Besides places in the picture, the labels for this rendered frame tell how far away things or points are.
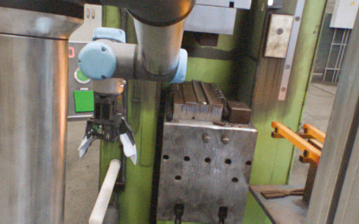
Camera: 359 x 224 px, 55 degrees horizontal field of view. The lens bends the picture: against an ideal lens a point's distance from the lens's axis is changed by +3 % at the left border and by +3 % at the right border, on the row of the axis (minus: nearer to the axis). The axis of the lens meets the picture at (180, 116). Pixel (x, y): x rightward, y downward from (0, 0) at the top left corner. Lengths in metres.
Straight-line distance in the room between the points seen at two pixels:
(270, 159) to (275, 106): 0.26
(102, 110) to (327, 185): 0.69
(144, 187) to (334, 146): 1.52
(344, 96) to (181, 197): 1.31
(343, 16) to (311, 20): 6.79
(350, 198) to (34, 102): 0.29
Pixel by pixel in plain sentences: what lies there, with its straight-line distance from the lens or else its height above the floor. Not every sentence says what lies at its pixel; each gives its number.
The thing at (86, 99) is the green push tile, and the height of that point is 1.01.
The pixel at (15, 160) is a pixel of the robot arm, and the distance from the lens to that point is 0.38.
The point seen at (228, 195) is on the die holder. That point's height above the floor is 0.61.
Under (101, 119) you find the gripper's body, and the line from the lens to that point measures 0.84.
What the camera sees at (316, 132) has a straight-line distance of 1.37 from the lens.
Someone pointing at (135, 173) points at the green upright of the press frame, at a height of 0.58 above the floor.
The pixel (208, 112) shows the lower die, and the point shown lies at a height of 0.95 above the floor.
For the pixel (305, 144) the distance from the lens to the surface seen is 1.21.
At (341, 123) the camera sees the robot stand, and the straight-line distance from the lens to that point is 0.19.
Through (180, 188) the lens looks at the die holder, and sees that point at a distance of 1.45.
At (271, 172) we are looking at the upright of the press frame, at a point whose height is 0.64.
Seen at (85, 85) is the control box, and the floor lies 1.06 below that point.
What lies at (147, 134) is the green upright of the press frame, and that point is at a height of 0.78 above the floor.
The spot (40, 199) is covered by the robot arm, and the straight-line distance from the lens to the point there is 0.39.
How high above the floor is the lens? 1.35
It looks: 18 degrees down
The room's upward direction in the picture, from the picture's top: 5 degrees clockwise
